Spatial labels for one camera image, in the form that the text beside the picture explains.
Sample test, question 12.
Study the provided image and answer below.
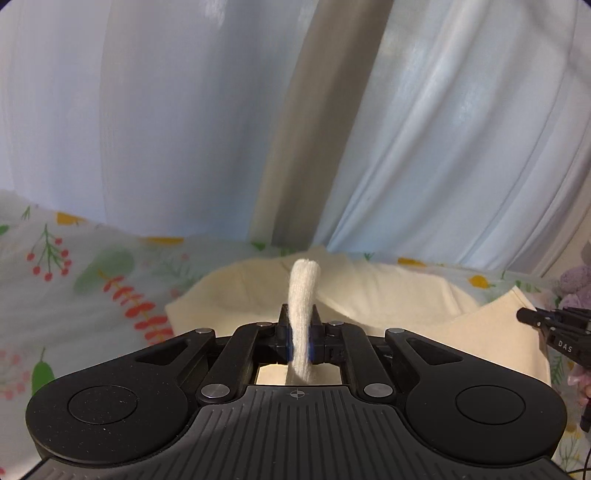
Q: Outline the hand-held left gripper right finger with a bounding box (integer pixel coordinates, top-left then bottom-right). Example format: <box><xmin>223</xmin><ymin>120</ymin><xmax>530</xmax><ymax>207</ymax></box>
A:
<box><xmin>310</xmin><ymin>305</ymin><xmax>464</xmax><ymax>403</ymax></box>

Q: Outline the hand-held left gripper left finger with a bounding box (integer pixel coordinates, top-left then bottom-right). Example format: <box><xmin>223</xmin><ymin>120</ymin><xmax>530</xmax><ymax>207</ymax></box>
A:
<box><xmin>130</xmin><ymin>304</ymin><xmax>295</xmax><ymax>403</ymax></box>

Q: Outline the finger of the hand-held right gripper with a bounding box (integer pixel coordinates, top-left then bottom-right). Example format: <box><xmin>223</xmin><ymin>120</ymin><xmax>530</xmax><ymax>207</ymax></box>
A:
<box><xmin>516</xmin><ymin>307</ymin><xmax>565</xmax><ymax>329</ymax></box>

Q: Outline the cream knit sweater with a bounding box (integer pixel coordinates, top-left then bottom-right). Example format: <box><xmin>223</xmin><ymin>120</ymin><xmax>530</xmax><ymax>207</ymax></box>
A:
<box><xmin>165</xmin><ymin>249</ymin><xmax>553</xmax><ymax>387</ymax></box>

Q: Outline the purple plush toy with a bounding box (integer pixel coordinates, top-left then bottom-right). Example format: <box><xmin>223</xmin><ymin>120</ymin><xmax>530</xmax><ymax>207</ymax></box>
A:
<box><xmin>558</xmin><ymin>244</ymin><xmax>591</xmax><ymax>296</ymax></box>

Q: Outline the floral bed sheet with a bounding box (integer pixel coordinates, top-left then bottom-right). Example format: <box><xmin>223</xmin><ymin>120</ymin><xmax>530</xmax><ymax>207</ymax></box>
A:
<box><xmin>0</xmin><ymin>189</ymin><xmax>591</xmax><ymax>480</ymax></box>

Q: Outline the white sheer curtain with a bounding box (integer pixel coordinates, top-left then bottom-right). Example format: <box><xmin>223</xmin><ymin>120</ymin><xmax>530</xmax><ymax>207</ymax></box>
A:
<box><xmin>0</xmin><ymin>0</ymin><xmax>324</xmax><ymax>241</ymax></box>
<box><xmin>323</xmin><ymin>0</ymin><xmax>591</xmax><ymax>280</ymax></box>

